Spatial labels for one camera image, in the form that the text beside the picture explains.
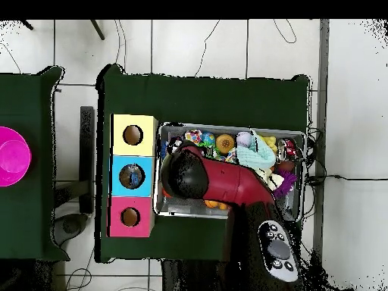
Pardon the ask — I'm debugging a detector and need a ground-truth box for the light blue cloth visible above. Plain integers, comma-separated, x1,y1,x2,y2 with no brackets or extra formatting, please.
235,129,277,171

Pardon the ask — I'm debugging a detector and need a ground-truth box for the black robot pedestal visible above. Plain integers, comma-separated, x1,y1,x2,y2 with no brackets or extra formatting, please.
161,259,228,291

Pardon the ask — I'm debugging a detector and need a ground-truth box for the toy burger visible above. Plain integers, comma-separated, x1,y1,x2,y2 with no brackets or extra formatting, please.
215,133,236,155

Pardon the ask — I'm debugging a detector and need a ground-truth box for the shallow clear mesh bin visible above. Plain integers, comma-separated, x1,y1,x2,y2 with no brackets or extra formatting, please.
152,121,307,224

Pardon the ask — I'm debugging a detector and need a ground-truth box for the pink plastic bowl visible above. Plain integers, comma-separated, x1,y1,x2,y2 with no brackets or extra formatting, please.
0,126,33,187

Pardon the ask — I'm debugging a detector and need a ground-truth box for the colourful polka-dot cloth ball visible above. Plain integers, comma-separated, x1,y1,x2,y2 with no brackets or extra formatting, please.
184,129,203,146

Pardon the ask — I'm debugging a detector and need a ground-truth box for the wooden box with three holes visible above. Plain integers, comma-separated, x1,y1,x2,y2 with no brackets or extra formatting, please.
107,113,159,238

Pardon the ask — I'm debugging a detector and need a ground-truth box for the crushed red soda can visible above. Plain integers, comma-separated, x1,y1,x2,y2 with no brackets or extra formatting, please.
277,138,304,161

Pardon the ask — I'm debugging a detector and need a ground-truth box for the purple spiky ball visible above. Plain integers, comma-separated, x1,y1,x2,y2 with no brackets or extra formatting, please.
272,169,298,199

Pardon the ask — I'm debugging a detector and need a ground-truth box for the white baseball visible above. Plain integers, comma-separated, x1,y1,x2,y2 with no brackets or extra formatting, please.
236,130,253,148

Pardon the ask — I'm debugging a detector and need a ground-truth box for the black flat panel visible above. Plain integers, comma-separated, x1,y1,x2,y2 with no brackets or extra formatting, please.
79,105,95,214

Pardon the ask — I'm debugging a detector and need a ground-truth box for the grey round stand base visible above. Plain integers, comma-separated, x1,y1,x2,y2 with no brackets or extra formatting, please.
52,213,89,247

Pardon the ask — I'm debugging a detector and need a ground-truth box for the cream yellow cloth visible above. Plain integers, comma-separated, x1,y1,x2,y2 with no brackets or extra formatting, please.
257,167,285,192

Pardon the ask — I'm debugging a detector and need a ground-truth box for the dark green tablecloth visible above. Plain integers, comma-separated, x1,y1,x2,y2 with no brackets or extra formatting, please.
95,63,311,269
0,65,70,262

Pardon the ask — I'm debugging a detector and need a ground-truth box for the crushed clear plastic bottle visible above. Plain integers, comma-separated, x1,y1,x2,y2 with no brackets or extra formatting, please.
119,164,146,189

